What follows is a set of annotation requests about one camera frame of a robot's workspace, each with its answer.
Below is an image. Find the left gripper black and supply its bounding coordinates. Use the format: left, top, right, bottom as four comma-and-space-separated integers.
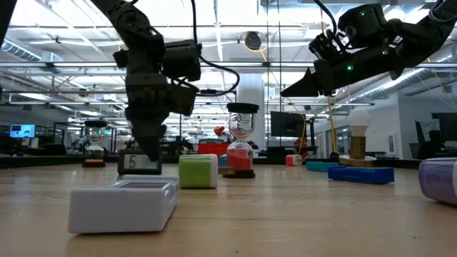
124, 84, 169, 162

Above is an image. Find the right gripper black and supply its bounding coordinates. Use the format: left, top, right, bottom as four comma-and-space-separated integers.
281, 48, 403, 98

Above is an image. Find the small black digital display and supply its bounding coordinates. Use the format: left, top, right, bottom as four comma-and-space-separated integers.
116, 148, 164, 176

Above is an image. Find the pink USB wall charger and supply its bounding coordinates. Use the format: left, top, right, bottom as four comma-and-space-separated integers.
285, 153, 303, 167

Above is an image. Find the small teal digital display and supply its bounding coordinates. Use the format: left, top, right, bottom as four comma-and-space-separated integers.
306, 161, 340, 173

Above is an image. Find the hourglass with red sand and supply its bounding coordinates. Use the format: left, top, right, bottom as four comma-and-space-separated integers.
222, 102, 261, 179

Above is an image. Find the small blue digital display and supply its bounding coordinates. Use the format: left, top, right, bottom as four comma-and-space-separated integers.
327, 165, 396, 186

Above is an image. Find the black monitor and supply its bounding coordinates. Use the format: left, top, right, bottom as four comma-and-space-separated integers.
431, 113, 457, 142
270, 111, 306, 138

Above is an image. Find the green spool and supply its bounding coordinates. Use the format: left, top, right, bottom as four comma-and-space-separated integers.
178, 153, 236, 189

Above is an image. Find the hourglass with orange sand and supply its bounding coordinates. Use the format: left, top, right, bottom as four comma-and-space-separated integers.
82, 120, 108, 168

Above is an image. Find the white bulb on brass stand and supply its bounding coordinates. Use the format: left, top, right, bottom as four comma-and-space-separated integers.
337, 109, 378, 168

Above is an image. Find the red plastic basket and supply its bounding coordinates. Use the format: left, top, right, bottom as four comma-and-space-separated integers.
198, 142, 231, 158

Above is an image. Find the small white digital display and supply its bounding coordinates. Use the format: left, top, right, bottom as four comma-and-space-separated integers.
67, 173, 181, 235

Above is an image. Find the person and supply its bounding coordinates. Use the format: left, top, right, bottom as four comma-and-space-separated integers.
416, 130, 447, 160

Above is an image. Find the yellow hanging cable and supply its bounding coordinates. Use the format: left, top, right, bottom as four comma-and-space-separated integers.
318, 0, 338, 153

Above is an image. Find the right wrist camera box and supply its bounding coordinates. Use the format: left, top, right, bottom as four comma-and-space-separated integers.
308, 31, 344, 62

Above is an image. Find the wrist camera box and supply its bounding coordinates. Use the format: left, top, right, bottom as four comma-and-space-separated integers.
308, 31, 344, 62
167, 84, 199, 117

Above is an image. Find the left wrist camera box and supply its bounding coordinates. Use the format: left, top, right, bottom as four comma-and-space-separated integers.
167, 84, 199, 117

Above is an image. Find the black ceiling cord reel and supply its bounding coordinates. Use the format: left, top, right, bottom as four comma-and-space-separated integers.
244, 31, 263, 51

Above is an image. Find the black aluminium table frame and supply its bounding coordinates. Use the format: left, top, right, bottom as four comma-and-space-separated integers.
0, 153, 457, 171

